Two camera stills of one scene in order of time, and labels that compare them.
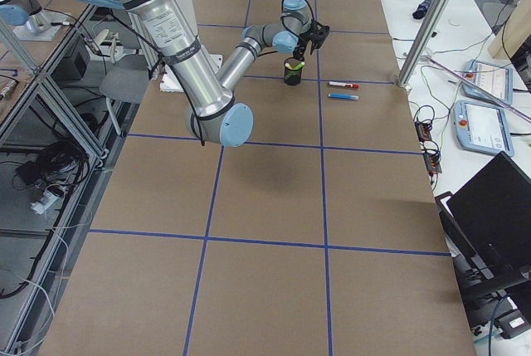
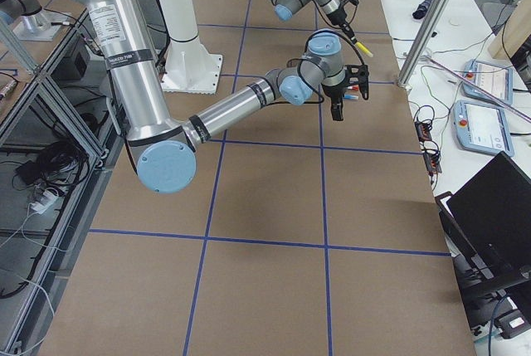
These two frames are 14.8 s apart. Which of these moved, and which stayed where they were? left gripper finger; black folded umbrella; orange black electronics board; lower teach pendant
Moved: left gripper finger
Stayed: black folded umbrella; lower teach pendant; orange black electronics board
